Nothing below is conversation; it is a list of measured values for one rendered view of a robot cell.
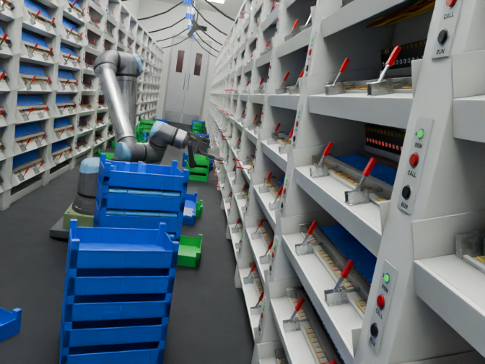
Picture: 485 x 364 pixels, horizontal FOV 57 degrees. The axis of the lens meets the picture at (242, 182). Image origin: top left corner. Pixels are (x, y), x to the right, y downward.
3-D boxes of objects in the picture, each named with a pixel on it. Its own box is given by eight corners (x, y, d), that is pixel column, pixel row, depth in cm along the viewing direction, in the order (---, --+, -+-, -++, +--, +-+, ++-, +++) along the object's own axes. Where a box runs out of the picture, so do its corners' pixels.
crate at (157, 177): (102, 185, 153) (105, 162, 151) (98, 173, 171) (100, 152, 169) (186, 191, 165) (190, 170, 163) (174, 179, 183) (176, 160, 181)
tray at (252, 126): (258, 148, 201) (255, 118, 198) (245, 136, 260) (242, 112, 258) (302, 141, 203) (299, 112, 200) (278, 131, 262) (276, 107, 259)
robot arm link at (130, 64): (105, 189, 246) (106, 51, 240) (133, 188, 258) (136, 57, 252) (117, 192, 235) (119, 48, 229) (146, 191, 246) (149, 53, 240)
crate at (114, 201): (100, 207, 154) (102, 185, 153) (96, 193, 172) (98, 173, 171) (183, 211, 166) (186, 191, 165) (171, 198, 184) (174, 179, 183)
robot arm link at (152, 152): (136, 156, 220) (142, 135, 214) (156, 156, 228) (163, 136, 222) (143, 167, 215) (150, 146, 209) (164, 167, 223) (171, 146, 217)
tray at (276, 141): (289, 176, 133) (283, 131, 130) (261, 151, 192) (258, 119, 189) (354, 167, 134) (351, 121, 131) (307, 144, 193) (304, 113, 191)
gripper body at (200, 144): (211, 141, 213) (188, 131, 211) (205, 157, 214) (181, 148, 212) (211, 139, 220) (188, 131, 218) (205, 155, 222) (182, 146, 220)
